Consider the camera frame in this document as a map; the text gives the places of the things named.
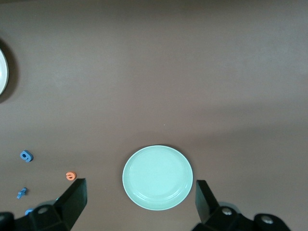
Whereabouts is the light green plate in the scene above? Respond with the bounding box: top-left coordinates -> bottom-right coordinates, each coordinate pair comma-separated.
122,145 -> 193,211

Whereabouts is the beige plate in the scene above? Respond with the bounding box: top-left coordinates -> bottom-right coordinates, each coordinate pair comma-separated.
0,48 -> 10,95

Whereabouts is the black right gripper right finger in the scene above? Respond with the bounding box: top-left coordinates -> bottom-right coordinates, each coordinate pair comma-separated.
192,180 -> 292,231

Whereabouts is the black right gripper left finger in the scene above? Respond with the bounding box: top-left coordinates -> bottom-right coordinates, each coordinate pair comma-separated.
0,178 -> 88,231

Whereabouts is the brown table cover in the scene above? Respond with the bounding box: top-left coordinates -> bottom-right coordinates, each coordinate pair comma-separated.
0,0 -> 308,231

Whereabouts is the blue foam letter g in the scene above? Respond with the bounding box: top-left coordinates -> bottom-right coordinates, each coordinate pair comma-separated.
20,150 -> 34,163

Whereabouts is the small blue foam letter t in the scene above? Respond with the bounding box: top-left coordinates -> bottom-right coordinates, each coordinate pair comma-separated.
16,187 -> 28,199

